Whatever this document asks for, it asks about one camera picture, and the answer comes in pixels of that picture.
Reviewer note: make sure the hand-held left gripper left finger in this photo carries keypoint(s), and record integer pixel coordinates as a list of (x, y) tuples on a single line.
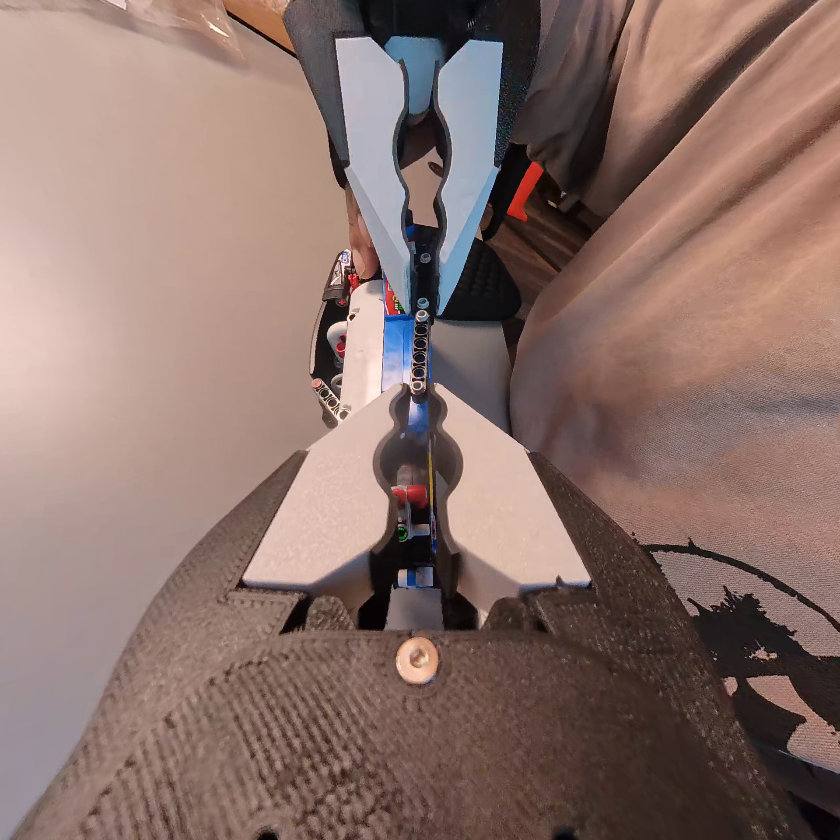
[(315, 525)]

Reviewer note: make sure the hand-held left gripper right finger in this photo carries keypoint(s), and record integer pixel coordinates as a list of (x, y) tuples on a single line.
[(518, 525)]

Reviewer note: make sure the black mesh office chair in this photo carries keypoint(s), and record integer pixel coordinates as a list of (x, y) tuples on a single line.
[(485, 289)]

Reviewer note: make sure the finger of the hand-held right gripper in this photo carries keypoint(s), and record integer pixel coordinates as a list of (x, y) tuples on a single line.
[(476, 131), (367, 131)]

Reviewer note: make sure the person's right hand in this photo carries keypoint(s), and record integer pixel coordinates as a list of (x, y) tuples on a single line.
[(361, 253)]

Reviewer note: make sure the black lego beam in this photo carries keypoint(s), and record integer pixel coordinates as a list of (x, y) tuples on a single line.
[(428, 358)]

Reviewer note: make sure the partly built lego car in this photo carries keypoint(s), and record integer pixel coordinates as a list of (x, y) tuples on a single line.
[(364, 348)]

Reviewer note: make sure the clear plastic bag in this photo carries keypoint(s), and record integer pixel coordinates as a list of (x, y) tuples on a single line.
[(197, 26)]

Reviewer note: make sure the orange traffic cone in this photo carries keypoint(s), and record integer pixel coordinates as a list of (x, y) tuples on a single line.
[(525, 193)]

